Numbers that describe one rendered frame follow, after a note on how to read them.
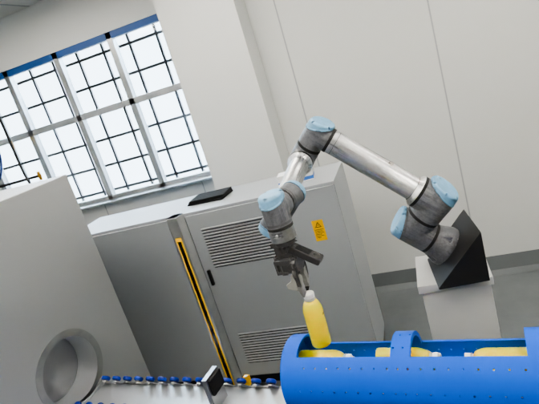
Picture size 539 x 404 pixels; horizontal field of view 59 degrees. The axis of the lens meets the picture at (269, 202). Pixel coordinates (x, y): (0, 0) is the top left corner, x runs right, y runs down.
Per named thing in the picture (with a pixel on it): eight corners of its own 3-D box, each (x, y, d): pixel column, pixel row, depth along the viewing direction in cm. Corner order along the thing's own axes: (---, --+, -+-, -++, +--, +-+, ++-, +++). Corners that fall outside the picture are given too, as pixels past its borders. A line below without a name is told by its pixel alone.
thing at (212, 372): (223, 394, 212) (212, 365, 209) (230, 395, 211) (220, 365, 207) (212, 411, 204) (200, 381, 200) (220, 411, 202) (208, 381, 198)
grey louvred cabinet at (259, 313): (157, 357, 451) (99, 217, 414) (387, 332, 382) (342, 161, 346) (127, 397, 401) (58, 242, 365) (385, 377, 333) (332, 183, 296)
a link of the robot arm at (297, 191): (278, 196, 178) (262, 208, 168) (291, 172, 172) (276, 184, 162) (298, 211, 176) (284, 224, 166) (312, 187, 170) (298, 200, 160)
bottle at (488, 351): (532, 352, 157) (472, 353, 165) (530, 343, 152) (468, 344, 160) (536, 373, 152) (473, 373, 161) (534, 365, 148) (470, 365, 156)
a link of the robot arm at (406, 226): (418, 238, 235) (387, 221, 234) (439, 213, 225) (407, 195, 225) (419, 256, 222) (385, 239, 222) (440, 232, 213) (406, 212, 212)
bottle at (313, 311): (310, 349, 170) (296, 302, 165) (315, 337, 176) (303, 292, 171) (328, 349, 167) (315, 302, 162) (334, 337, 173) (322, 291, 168)
